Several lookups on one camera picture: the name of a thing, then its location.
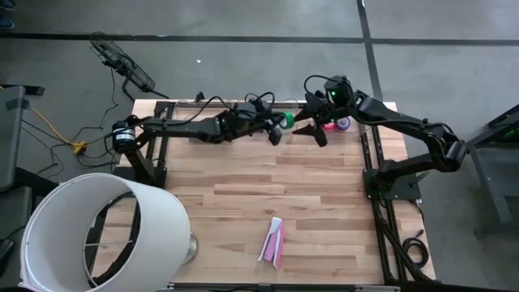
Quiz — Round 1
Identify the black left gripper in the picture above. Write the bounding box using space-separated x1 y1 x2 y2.
226 101 287 146

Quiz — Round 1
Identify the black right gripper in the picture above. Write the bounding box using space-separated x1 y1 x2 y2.
291 91 340 148

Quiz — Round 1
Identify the pink white stapler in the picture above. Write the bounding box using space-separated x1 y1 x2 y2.
256 217 286 270

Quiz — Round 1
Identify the clear plastic bin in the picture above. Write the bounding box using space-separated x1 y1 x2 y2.
230 96 295 138
160 97 228 141
307 96 372 141

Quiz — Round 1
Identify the silver lamp base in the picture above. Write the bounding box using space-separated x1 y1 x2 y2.
182 231 199 265

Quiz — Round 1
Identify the white lamp shade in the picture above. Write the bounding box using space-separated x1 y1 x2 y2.
18 173 192 292

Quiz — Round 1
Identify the grey metal stand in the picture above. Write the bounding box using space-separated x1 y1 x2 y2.
452 103 519 237

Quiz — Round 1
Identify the grey equipment cart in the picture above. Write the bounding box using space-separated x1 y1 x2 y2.
0 84 46 244

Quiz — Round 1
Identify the black aluminium table frame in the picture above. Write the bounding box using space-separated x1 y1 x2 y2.
148 99 437 292

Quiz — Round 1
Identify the coiled black cable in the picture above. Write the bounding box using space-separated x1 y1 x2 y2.
401 229 430 269

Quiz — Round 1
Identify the black wire mesh fan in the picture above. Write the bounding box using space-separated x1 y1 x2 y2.
88 31 167 102

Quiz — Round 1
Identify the black floor cable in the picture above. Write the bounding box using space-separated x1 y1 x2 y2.
68 67 121 143

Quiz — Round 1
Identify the yellow cable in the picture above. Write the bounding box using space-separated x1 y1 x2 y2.
0 84 88 156

